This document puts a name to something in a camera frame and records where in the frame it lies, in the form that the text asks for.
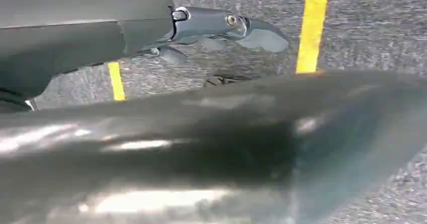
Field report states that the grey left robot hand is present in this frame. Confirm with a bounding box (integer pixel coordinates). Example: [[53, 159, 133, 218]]
[[0, 0, 427, 224]]

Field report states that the yellow tape strip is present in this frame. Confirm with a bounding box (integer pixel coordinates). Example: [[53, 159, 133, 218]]
[[295, 0, 331, 74], [107, 61, 127, 102]]

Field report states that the grey ribbed left arm sleeve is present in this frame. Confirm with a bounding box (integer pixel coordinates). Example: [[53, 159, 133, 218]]
[[0, 88, 32, 114]]

